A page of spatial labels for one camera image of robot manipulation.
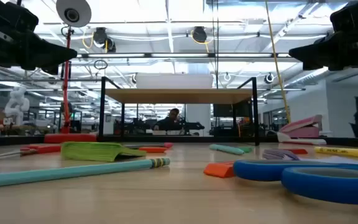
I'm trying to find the red desk lamp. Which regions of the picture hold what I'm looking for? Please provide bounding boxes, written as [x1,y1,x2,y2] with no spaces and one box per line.
[44,0,98,144]

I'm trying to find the black pencil pink eraser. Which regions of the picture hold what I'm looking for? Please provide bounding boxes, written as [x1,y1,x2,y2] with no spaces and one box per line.
[121,142,174,149]

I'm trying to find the clear pencil box pink lid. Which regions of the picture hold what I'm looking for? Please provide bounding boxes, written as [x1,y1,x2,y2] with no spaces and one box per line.
[135,73,214,90]

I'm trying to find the pink and white stapler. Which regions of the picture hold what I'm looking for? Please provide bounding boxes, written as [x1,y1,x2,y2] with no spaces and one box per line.
[277,114,328,146]

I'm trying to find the plain orange eraser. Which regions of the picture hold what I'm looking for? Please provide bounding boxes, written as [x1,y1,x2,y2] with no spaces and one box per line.
[138,146,168,154]

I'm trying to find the yellow highlighter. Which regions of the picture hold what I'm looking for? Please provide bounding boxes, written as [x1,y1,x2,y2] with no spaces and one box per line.
[314,146,358,161]

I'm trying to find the wooden riser shelf black legs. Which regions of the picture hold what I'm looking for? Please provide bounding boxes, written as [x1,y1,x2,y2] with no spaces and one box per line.
[98,76,260,146]

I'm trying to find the teal pencil striped ferrule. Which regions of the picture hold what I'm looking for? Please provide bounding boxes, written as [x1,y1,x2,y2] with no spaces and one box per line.
[0,157,171,190]

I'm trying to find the green sticky note pad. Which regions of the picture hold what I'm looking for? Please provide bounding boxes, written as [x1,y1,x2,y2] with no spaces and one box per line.
[60,141,147,163]

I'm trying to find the teal pen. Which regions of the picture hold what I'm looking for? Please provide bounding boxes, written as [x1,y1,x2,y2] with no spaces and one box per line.
[209,144,246,156]

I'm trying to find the black metal table frame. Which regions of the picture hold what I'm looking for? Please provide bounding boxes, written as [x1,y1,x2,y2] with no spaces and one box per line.
[0,134,358,147]

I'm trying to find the orange eraser with print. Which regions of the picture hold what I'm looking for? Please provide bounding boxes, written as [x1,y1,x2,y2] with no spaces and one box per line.
[203,161,236,179]

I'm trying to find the small red eraser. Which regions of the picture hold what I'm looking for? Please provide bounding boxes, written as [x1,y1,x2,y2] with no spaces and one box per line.
[283,148,309,155]

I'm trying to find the blue-handled scissors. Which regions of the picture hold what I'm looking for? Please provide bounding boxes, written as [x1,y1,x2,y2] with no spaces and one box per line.
[233,159,358,205]

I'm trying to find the lavender sticky note pad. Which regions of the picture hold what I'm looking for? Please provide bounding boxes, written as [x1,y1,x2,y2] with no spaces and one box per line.
[262,148,358,166]

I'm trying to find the yellow hanging cable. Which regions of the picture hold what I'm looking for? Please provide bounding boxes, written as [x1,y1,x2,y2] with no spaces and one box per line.
[264,0,291,124]

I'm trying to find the red-handled scissors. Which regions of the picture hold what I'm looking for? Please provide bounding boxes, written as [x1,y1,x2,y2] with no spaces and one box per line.
[0,144,62,162]

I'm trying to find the black background monitor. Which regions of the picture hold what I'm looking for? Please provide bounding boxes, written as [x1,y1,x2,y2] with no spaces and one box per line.
[213,102,252,118]

